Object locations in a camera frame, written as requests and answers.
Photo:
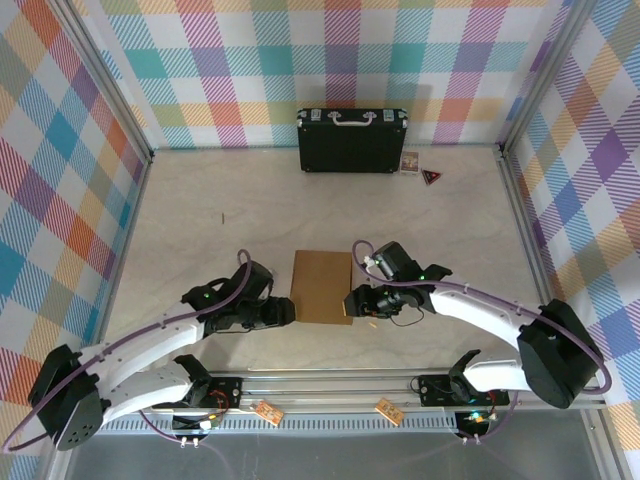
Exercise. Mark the long aluminium frame rail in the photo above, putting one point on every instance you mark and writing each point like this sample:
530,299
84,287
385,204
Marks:
325,387

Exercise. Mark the clear acrylic panel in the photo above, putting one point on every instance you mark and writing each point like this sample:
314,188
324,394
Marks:
325,457

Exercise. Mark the small picture card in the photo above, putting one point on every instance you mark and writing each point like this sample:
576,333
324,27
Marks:
409,163

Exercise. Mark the aluminium frame post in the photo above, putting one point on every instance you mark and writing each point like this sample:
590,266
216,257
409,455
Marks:
107,80
542,75

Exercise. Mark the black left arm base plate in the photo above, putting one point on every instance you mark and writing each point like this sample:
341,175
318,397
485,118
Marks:
227,392

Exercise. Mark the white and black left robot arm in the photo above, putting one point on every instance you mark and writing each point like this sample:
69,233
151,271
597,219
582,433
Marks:
150,345

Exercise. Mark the aluminium side rail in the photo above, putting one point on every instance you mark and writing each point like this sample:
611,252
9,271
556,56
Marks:
525,225
132,225

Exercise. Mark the brown cardboard box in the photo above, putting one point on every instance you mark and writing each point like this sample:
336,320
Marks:
322,287

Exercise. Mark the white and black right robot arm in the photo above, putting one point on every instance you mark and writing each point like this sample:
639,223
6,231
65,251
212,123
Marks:
475,310

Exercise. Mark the orange printed tag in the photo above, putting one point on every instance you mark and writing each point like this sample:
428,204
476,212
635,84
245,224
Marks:
389,411
268,413

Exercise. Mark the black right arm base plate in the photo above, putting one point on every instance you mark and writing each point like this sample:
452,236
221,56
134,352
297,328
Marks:
435,390

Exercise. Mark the small circuit board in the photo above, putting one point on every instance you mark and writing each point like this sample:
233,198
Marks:
475,417
212,422

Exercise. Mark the black red triangle sticker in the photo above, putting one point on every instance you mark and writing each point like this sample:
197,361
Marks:
431,176

